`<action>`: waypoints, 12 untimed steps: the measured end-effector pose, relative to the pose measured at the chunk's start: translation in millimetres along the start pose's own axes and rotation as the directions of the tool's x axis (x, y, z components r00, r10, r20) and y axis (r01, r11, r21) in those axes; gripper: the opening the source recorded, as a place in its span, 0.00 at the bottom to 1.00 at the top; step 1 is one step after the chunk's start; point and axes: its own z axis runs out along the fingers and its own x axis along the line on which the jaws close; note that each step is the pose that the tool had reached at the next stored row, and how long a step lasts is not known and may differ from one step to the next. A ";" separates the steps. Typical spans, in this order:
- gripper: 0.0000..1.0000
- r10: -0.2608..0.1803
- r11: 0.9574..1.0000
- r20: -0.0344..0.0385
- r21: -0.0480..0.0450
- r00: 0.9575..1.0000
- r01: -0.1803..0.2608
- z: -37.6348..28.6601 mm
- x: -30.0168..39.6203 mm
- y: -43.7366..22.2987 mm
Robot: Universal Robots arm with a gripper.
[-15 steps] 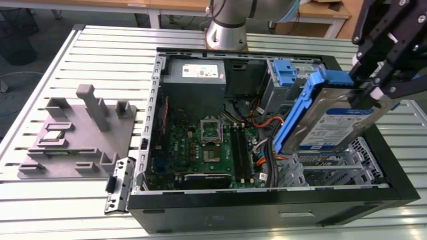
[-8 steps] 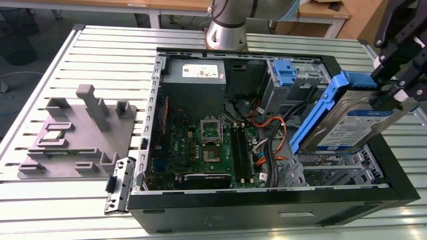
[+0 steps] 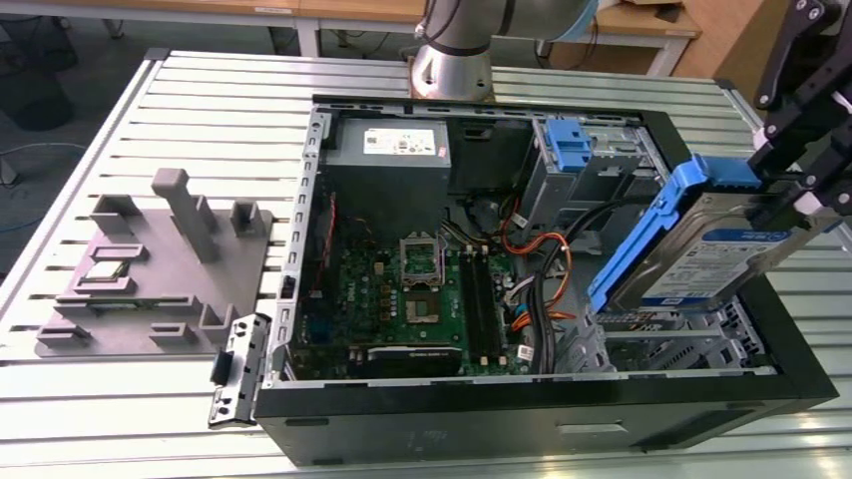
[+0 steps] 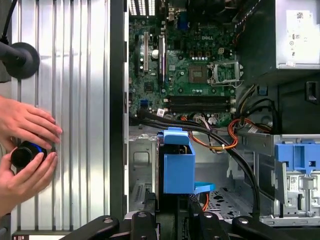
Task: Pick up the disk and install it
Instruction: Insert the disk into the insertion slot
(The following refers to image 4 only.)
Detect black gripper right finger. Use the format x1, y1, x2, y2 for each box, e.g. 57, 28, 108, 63
187, 192, 298, 240

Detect thick black cable bundle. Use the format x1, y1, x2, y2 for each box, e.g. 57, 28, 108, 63
136, 108, 261, 218

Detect black expansion slot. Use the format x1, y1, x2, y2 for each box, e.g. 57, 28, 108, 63
134, 34, 140, 77

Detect black stand cable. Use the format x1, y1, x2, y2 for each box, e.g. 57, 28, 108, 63
0, 0, 19, 44

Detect person's left hand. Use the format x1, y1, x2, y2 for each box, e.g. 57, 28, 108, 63
0, 96, 63, 152

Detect power supply unit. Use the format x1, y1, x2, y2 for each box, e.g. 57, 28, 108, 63
234, 0, 320, 78

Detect hard disk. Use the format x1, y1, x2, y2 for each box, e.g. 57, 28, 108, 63
154, 126, 196, 196

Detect black RAM slot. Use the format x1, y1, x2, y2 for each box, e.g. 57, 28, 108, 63
169, 95, 233, 105
169, 104, 233, 114

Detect white expansion slot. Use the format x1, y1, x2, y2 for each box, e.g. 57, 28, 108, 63
141, 31, 149, 73

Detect green motherboard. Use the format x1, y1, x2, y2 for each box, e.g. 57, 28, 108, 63
128, 9, 238, 130

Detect round black tool blue ring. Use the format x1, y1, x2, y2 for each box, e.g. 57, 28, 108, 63
10, 140, 48, 172

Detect black open PC case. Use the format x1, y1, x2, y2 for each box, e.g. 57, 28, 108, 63
109, 0, 320, 240

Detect CPU socket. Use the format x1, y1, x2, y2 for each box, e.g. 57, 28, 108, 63
188, 65, 209, 84

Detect metal socket cover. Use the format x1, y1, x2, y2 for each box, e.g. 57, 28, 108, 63
208, 61, 245, 87

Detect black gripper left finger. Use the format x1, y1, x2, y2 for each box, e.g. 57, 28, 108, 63
58, 191, 160, 240

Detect black camera stand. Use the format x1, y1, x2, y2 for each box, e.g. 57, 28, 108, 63
0, 41, 41, 80

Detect orange power wires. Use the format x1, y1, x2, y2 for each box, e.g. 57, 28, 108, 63
186, 117, 273, 152

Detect grey metal drive cage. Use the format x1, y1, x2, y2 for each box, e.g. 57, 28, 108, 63
236, 132, 320, 226

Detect locking lever wire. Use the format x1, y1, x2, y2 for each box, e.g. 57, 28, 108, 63
211, 79, 245, 88

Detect blue drive latch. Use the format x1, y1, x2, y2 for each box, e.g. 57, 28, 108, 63
274, 139, 320, 176

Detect person's right hand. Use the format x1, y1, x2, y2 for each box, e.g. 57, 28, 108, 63
0, 151, 59, 219

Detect grey metal disk bay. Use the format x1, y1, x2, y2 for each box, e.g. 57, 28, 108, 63
128, 132, 253, 218

